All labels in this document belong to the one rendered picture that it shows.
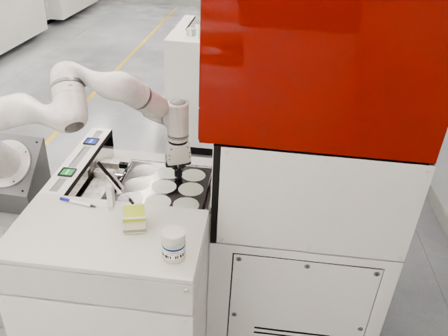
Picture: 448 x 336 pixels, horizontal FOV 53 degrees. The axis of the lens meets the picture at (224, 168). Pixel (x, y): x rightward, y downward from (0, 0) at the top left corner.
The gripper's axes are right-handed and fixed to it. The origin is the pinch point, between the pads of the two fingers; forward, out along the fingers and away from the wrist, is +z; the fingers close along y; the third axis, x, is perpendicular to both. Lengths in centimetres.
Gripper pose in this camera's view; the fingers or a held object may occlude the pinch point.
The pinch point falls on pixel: (178, 173)
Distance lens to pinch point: 186.6
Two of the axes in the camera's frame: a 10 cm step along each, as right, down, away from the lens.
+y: -9.3, 1.5, -3.3
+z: -0.4, 8.6, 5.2
